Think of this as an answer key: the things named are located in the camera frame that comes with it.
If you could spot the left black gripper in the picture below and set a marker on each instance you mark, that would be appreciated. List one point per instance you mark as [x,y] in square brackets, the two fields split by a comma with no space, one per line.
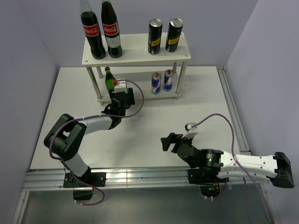
[130,98]

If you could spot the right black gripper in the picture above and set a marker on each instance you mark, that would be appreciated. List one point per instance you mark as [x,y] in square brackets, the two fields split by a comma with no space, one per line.
[173,138]

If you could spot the green glass bottle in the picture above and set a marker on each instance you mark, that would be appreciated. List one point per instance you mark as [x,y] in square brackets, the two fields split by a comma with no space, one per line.
[110,81]

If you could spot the Red Bull can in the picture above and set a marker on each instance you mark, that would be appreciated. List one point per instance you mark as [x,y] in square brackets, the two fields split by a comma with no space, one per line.
[168,76]
[156,82]

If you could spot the dark gold-band beverage can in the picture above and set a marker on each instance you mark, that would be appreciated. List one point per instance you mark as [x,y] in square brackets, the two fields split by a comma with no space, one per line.
[173,35]

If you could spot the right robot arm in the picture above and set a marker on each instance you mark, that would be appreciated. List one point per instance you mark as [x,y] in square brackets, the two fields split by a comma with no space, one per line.
[208,166]

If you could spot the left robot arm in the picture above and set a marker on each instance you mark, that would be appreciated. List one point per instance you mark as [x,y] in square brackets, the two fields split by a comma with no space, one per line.
[65,137]

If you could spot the white two-tier shelf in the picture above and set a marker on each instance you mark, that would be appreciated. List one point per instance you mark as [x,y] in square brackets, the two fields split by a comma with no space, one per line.
[137,64]

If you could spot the right Coca-Cola glass bottle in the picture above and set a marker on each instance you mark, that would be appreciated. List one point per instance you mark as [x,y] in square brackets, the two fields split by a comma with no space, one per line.
[111,29]

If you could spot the coca-cola glass bottle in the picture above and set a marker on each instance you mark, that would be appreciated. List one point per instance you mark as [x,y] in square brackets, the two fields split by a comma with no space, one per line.
[111,29]
[92,30]

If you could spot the left Coca-Cola glass bottle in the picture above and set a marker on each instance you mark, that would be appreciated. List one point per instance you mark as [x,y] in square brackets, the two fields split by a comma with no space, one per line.
[92,30]

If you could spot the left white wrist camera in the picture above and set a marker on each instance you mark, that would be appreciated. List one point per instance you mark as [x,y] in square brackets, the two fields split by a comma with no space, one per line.
[120,86]

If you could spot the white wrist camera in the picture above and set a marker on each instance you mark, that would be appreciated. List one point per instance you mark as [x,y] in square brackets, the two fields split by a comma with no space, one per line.
[191,131]
[120,86]

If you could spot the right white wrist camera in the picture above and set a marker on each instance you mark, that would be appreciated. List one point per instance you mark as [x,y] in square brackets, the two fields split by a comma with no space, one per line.
[191,131]

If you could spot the aluminium frame rail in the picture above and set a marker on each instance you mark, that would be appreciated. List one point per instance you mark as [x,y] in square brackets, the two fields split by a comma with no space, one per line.
[205,91]

